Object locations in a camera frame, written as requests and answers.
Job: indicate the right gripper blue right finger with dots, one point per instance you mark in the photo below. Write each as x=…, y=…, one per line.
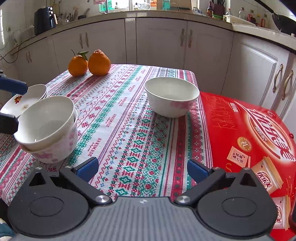
x=197, y=171

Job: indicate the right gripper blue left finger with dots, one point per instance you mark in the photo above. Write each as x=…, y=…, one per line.
x=87, y=170

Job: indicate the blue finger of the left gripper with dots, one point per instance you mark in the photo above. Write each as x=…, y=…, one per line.
x=13, y=86
x=8, y=124

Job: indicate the white ceramic bowl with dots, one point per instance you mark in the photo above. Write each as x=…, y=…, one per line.
x=45, y=122
x=171, y=97
x=60, y=150

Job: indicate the white kitchen cabinets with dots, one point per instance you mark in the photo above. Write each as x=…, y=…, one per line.
x=225, y=62

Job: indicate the red gift box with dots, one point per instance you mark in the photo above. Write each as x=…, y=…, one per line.
x=242, y=135

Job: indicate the patterned knitted tablecloth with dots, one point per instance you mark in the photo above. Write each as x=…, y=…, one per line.
x=140, y=153

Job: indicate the orange with leaf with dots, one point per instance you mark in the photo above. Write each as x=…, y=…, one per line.
x=78, y=65

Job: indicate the large orange fruit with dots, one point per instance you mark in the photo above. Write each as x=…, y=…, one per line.
x=99, y=64

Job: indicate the black smartphone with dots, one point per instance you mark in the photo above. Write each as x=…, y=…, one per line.
x=292, y=218

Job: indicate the white rectangular tray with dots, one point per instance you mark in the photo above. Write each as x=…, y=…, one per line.
x=235, y=20

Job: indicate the dark sauce bottle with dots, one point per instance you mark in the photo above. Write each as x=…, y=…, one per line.
x=210, y=9

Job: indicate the black knife block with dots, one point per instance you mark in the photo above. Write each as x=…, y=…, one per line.
x=218, y=7

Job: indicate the teal water jug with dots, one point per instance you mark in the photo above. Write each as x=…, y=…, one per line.
x=166, y=5

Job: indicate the black wok pan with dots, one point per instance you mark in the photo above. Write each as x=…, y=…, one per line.
x=284, y=24

